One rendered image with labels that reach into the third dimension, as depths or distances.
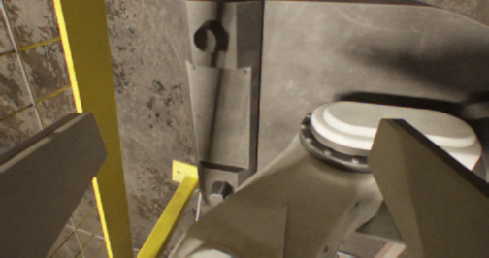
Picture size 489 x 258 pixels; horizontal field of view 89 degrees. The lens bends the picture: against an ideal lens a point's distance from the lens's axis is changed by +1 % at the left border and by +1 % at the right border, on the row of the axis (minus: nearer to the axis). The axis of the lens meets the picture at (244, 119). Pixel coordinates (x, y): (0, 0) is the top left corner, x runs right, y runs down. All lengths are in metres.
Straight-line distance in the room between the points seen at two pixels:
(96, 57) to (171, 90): 0.50
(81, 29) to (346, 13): 0.36
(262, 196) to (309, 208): 0.05
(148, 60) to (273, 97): 0.41
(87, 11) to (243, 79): 0.28
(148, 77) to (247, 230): 0.63
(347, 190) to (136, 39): 0.64
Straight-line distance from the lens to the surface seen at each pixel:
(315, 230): 0.28
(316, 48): 0.46
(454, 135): 0.40
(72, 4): 0.26
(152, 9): 0.72
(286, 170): 0.33
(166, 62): 0.75
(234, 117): 0.51
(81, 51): 0.28
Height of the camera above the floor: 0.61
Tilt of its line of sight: 56 degrees down
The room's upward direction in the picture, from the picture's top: 156 degrees counter-clockwise
